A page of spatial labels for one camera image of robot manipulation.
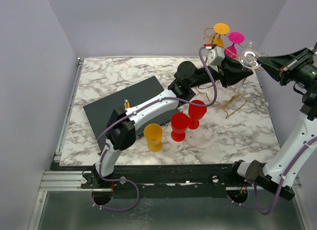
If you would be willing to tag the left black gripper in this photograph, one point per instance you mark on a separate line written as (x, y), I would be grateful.
(231, 72)

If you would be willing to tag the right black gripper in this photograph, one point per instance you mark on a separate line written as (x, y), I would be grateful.
(274, 64)

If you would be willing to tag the clear wine glass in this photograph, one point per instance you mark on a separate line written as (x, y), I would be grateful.
(250, 45)
(248, 58)

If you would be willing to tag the red plastic wine glass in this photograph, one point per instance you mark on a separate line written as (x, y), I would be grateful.
(179, 125)

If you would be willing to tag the yellow plastic wine glass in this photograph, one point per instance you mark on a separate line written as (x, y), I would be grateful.
(153, 134)

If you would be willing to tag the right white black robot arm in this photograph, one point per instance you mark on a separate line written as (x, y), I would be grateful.
(278, 175)

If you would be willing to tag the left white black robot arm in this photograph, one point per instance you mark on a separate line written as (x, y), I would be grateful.
(178, 93)

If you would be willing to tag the magenta plastic wine glass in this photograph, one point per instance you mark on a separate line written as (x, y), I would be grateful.
(235, 38)

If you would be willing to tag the orange utility knife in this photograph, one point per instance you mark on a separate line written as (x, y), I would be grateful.
(126, 104)

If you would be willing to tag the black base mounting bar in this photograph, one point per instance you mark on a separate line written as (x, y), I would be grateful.
(175, 181)

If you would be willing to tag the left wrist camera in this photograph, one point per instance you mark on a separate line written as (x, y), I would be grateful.
(215, 55)

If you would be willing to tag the dark blue network switch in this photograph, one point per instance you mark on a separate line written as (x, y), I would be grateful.
(105, 111)

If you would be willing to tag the aluminium extrusion rail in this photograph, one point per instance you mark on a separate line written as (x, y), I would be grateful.
(69, 181)

